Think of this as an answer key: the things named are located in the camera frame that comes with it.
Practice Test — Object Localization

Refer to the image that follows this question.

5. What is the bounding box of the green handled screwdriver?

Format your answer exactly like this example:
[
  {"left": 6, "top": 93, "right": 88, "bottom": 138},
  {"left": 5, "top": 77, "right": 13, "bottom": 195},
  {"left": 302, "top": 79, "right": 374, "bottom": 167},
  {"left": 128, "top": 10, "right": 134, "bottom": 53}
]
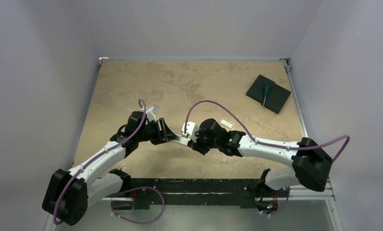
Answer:
[{"left": 262, "top": 82, "right": 271, "bottom": 108}]

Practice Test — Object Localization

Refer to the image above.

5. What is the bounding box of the white battery cover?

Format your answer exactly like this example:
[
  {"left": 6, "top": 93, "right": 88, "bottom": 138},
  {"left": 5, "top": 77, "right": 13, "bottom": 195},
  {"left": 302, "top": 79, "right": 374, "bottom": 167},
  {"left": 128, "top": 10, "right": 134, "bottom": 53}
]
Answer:
[{"left": 220, "top": 119, "right": 233, "bottom": 129}]

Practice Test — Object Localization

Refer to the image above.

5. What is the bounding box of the white remote control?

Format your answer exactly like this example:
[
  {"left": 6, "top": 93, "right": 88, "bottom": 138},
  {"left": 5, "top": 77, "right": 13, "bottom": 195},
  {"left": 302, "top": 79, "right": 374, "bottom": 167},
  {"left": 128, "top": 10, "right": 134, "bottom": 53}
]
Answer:
[{"left": 172, "top": 136, "right": 191, "bottom": 146}]

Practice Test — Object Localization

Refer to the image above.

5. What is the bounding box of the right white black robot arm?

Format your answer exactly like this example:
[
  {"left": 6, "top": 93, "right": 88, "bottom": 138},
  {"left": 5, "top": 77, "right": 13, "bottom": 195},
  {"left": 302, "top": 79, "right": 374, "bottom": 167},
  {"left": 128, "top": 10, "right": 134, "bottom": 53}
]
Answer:
[{"left": 181, "top": 118, "right": 333, "bottom": 196}]

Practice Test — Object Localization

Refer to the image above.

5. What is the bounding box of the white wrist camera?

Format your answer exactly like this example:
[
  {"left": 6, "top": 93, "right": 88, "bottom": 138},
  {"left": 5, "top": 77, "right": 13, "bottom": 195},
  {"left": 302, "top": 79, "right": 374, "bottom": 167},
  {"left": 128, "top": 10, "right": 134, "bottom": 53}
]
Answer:
[
  {"left": 146, "top": 104, "right": 159, "bottom": 123},
  {"left": 181, "top": 122, "right": 199, "bottom": 142}
]

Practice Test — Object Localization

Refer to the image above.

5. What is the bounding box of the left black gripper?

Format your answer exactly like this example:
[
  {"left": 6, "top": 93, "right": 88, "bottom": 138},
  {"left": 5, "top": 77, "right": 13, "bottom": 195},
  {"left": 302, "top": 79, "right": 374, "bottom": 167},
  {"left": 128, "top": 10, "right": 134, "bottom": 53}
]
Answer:
[{"left": 137, "top": 117, "right": 177, "bottom": 145}]

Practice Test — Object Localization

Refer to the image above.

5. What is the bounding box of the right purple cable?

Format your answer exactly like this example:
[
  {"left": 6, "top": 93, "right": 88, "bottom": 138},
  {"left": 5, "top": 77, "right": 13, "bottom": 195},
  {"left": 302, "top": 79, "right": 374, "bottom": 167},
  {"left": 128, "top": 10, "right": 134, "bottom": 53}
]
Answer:
[{"left": 183, "top": 100, "right": 351, "bottom": 163}]

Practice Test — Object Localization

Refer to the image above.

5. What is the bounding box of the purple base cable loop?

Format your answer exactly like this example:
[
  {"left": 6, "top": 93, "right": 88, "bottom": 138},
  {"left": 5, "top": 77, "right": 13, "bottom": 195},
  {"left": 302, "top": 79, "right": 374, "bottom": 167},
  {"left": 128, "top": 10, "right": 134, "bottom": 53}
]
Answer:
[{"left": 110, "top": 186, "right": 166, "bottom": 225}]

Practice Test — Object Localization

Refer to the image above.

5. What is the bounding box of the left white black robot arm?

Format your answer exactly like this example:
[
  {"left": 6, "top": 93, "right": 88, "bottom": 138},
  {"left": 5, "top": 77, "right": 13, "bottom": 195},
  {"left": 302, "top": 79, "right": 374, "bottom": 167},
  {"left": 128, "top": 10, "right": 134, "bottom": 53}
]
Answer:
[{"left": 42, "top": 111, "right": 178, "bottom": 226}]

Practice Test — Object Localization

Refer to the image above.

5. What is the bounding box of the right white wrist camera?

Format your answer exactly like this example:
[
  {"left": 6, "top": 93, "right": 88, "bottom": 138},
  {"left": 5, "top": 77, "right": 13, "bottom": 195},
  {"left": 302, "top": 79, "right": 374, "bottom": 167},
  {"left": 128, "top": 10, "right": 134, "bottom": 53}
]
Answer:
[{"left": 181, "top": 122, "right": 199, "bottom": 142}]

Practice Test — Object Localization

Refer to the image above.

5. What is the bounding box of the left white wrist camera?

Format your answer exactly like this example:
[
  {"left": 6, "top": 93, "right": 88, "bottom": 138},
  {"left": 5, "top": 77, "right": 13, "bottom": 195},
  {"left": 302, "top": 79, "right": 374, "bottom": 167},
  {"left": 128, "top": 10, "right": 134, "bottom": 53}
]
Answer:
[{"left": 146, "top": 104, "right": 159, "bottom": 123}]

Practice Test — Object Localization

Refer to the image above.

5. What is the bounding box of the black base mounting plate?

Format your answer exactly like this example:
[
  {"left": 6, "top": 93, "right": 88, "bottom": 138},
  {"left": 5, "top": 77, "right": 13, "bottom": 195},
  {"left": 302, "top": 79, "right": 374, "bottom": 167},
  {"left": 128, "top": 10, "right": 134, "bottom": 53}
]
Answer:
[{"left": 128, "top": 178, "right": 289, "bottom": 209}]

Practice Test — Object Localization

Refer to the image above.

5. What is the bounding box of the black foam block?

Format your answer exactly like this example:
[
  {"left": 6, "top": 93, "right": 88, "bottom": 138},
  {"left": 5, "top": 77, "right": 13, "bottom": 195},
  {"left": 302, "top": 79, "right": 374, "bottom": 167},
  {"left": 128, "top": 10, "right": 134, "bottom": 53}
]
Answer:
[{"left": 245, "top": 75, "right": 291, "bottom": 114}]

